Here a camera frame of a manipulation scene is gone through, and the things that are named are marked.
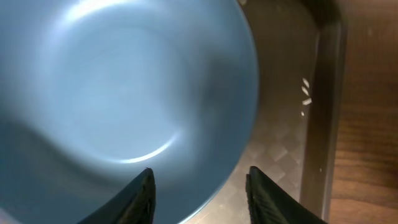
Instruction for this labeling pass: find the dark blue plate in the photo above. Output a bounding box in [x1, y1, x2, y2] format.
[1, 0, 259, 223]

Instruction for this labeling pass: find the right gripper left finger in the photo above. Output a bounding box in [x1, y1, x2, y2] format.
[79, 168, 155, 224]

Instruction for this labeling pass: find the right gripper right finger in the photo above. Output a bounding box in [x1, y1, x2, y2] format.
[246, 166, 327, 224]

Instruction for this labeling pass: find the dark brown serving tray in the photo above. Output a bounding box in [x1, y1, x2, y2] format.
[190, 0, 346, 223]

